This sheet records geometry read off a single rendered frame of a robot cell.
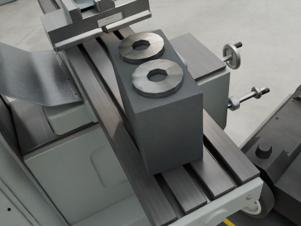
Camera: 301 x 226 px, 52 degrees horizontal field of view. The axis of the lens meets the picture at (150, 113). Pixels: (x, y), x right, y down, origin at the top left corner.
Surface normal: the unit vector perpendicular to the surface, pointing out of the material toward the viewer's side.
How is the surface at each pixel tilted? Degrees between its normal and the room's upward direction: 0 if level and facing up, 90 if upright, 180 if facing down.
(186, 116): 90
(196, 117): 90
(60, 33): 90
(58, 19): 0
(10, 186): 89
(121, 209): 0
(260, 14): 0
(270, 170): 45
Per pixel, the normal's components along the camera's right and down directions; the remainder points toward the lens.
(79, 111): 0.43, 0.61
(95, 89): -0.12, -0.69
